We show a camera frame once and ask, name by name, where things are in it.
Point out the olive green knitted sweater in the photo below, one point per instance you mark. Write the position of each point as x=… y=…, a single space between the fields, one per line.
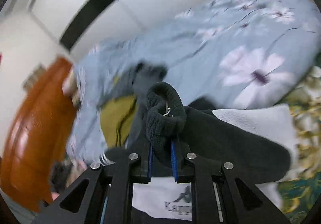
x=112 y=118

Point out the pink pillow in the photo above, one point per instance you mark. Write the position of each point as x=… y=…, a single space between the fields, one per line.
x=68 y=86

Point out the folded dark grey garment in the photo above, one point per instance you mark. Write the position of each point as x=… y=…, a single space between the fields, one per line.
x=60 y=173

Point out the wooden headboard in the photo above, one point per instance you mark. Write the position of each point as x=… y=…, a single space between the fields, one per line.
x=32 y=138

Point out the teal floral bed sheet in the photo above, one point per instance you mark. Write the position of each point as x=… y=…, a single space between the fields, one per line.
x=306 y=163

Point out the dark grey white fleece jacket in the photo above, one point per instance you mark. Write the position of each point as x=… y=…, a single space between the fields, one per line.
x=220 y=138

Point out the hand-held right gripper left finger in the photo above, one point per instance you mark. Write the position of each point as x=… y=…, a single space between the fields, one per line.
x=150 y=163

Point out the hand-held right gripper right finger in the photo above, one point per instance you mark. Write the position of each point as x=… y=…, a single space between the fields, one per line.
x=173 y=161

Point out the blue floral duvet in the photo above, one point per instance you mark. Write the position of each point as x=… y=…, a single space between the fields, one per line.
x=200 y=63

